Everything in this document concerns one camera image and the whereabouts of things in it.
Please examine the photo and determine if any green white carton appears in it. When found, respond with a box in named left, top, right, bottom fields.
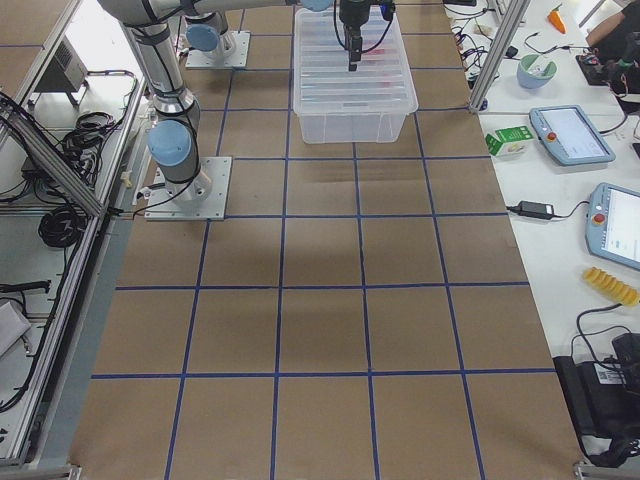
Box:
left=485, top=125, right=534, bottom=157

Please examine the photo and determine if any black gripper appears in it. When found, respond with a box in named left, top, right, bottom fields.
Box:
left=338, top=0, right=396, bottom=72

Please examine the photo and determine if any black power adapter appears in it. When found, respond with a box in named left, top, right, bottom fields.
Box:
left=506, top=200, right=555, bottom=220

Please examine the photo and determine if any aluminium frame rail left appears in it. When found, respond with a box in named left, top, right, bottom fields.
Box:
left=1, top=93, right=104, bottom=217

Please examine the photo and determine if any black device on table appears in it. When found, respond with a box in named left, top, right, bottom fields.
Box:
left=553, top=333, right=639, bottom=468

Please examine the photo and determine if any upper teach pendant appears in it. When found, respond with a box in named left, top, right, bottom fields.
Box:
left=529, top=105, right=616, bottom=166

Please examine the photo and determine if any aluminium frame post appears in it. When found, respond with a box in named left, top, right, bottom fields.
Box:
left=469, top=0, right=530, bottom=113

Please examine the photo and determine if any coiled black cable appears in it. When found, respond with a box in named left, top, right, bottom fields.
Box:
left=38, top=203, right=85, bottom=249

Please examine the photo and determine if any grey metal box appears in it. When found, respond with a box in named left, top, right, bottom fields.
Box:
left=29, top=36, right=88, bottom=107

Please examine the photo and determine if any yellow toy corn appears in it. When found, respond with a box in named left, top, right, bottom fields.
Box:
left=582, top=267, right=639, bottom=306

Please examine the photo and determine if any lower teach pendant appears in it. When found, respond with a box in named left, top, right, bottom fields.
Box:
left=585, top=183, right=639, bottom=270

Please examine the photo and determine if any green blue bowl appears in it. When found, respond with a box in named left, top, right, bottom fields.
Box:
left=516, top=54, right=557, bottom=90

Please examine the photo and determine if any clear plastic storage box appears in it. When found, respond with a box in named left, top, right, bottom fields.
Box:
left=293, top=7, right=418, bottom=144

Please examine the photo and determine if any person in black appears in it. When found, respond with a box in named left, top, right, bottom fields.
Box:
left=587, top=1, right=639, bottom=103

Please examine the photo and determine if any teach pendant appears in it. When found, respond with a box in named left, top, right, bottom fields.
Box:
left=585, top=183, right=639, bottom=270
left=529, top=105, right=616, bottom=166

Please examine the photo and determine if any orange toy carrot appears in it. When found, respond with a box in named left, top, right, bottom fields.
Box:
left=547, top=4, right=567, bottom=34

